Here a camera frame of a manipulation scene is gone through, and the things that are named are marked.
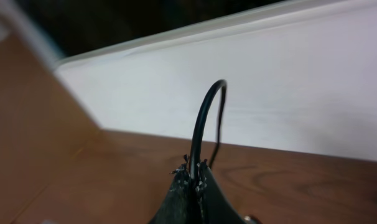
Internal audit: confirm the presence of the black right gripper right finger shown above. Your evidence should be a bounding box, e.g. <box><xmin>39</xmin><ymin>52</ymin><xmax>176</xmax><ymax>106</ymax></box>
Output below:
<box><xmin>197</xmin><ymin>160</ymin><xmax>254</xmax><ymax>224</ymax></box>

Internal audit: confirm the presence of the black USB cable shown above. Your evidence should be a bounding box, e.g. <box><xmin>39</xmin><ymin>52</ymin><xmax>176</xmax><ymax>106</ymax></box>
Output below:
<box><xmin>188</xmin><ymin>79</ymin><xmax>228</xmax><ymax>181</ymax></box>

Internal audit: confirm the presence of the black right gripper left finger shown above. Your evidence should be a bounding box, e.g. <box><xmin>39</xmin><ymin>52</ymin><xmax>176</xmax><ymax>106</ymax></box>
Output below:
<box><xmin>149</xmin><ymin>164</ymin><xmax>197</xmax><ymax>224</ymax></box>

